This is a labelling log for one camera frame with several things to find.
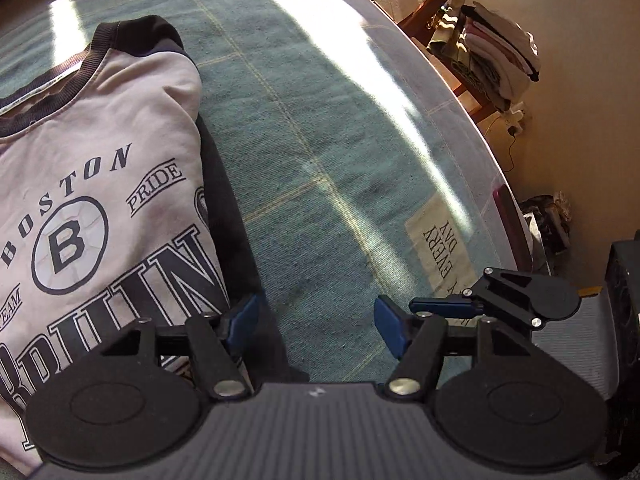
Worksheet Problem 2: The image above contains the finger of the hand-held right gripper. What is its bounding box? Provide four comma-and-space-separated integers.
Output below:
410, 267, 547, 332

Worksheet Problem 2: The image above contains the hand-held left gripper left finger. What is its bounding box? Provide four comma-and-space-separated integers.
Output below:
102, 291, 261, 402

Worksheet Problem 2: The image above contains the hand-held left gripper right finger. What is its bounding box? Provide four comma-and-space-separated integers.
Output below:
374, 294, 538, 402

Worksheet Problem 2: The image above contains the grey black raglan sweatshirt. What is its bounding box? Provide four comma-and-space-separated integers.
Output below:
0, 15, 311, 477

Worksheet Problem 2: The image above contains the stack of folded clothes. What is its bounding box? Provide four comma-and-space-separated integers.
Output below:
427, 2, 542, 112

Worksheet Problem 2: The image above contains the grey floor mat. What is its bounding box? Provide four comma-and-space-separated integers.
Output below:
532, 294, 622, 402

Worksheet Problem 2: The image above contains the black speaker box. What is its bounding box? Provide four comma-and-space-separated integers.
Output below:
604, 232, 640, 403

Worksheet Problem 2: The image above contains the pile of bags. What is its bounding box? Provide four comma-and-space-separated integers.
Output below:
520, 192, 572, 262

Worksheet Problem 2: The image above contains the green plaid blanket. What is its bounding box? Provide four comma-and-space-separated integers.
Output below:
0, 0, 528, 388

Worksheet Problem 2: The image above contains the wooden chair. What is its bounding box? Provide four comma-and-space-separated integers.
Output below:
397, 0, 503, 122

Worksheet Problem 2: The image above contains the black charger cable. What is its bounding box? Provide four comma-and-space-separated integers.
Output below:
501, 110, 527, 172

